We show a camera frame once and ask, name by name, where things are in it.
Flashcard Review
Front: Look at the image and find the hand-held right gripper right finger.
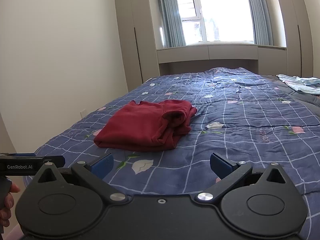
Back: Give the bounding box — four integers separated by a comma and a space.
196, 152, 288, 203

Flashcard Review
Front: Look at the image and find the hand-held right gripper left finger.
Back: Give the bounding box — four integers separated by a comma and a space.
37, 152, 131, 203

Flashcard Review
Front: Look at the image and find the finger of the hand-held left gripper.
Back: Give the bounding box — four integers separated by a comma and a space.
44, 155, 66, 168

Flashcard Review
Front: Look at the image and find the dark red long-sleeve shirt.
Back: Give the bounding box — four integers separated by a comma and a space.
94, 99, 198, 152

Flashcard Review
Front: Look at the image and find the person's left hand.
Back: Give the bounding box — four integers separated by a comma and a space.
0, 183, 21, 228

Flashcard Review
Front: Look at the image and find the blue checked floral quilt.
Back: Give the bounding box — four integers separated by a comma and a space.
22, 67, 320, 240

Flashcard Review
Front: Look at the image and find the grey bed sheet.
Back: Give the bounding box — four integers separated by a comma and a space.
260, 74, 320, 118

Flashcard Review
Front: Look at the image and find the beige window cabinet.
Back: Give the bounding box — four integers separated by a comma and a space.
156, 44, 287, 77

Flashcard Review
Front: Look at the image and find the light blue patterned cloth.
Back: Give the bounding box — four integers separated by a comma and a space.
276, 74, 320, 95

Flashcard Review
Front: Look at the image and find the beige wardrobe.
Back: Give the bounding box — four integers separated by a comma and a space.
114, 0, 160, 93
257, 0, 315, 78

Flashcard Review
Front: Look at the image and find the window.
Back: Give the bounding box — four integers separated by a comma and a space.
174, 0, 255, 43

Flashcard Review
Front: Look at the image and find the light blue curtain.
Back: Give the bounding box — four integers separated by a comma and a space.
156, 0, 187, 48
244, 0, 275, 46

